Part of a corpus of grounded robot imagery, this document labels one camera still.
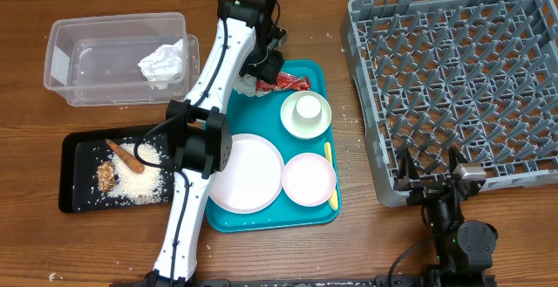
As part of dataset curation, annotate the black tray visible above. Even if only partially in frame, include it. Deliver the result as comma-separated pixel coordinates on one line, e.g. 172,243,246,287
58,125,174,213

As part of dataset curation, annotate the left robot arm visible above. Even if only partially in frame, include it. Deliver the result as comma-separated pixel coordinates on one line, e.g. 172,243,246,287
141,0,286,286

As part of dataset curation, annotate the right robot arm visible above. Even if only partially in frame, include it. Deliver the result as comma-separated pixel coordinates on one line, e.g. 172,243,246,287
387,147,499,286

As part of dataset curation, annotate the pale green bowl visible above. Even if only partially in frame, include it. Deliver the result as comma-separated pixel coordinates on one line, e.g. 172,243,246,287
280,91,332,140

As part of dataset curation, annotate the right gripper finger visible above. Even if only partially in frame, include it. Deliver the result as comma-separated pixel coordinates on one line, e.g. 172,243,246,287
397,147,419,181
448,147,469,178

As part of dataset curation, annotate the white cup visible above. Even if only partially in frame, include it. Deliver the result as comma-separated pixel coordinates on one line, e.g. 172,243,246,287
296,95,322,120

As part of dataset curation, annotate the orange carrot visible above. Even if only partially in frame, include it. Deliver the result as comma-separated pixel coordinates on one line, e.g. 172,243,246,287
105,139,145,174

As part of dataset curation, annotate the clear plastic bin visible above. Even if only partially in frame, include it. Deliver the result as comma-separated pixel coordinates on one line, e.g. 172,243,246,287
43,12,201,106

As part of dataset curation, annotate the red snack wrapper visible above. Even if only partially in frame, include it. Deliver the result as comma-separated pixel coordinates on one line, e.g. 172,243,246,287
255,72,311,92

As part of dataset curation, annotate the large white plate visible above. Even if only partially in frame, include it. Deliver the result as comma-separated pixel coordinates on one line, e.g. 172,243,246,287
209,133,284,214

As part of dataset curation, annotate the white napkin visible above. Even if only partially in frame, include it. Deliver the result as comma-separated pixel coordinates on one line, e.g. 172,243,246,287
138,38,184,90
234,74,267,97

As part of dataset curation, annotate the brown mushroom piece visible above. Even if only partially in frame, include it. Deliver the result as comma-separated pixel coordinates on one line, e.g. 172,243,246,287
97,161,116,193

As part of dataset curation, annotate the spilled rice pile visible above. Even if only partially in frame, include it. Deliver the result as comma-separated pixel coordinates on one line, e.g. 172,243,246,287
99,143,166,205

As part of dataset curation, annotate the teal serving tray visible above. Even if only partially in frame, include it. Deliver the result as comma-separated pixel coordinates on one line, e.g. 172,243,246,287
206,59,340,233

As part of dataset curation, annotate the yellow plastic spoon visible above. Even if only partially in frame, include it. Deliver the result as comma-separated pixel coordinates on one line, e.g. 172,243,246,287
324,141,339,211

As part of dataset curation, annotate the grey dishwasher rack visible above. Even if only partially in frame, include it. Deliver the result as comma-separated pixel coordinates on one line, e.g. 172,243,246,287
341,0,557,207

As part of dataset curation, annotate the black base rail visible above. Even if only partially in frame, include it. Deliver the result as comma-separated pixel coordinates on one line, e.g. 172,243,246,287
109,275,497,287

